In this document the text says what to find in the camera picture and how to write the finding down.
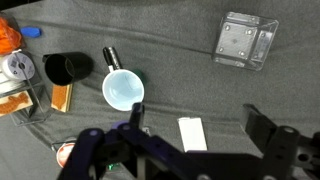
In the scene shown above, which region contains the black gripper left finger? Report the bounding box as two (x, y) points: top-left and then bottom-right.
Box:
(129, 103), (145, 129)

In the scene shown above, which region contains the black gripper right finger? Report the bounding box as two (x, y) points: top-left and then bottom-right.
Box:
(240, 104), (277, 153)

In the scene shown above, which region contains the green plastic cup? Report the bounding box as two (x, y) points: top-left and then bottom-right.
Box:
(102, 69), (145, 111)

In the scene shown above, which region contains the black cup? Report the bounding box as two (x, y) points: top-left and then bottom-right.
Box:
(42, 52), (93, 86)

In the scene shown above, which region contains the black marker pen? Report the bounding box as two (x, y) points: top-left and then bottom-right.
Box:
(103, 47), (122, 72)

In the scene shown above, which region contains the white rectangular box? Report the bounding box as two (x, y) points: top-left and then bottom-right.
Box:
(178, 117), (207, 152)

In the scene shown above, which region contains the grey tablecloth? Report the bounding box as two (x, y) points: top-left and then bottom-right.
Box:
(0, 0), (320, 180)

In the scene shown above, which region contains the wooden block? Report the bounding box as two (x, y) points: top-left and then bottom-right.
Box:
(51, 84), (73, 112)

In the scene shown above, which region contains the red white round lid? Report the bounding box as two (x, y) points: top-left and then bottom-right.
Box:
(56, 143), (74, 168)

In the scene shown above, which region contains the clear plastic container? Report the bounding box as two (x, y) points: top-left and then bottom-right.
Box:
(212, 12), (279, 71)

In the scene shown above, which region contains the clear acrylic organizer tray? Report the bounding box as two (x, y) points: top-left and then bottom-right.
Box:
(0, 50), (53, 126)

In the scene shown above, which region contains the white tape roll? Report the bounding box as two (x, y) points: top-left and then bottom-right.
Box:
(0, 52), (35, 81)

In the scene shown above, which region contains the blue eraser block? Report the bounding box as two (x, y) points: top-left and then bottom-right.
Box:
(21, 27), (41, 38)

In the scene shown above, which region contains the orange plastic bag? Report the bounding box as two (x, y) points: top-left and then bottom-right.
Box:
(0, 17), (24, 55)

